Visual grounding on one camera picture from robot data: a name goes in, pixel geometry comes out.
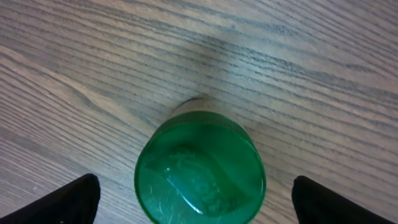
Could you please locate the green lid jar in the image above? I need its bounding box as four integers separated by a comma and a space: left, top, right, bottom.
134, 97, 266, 224

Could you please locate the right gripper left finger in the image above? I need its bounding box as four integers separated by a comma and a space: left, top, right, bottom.
1, 174, 101, 224

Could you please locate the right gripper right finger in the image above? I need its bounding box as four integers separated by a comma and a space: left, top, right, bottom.
292, 175, 393, 224

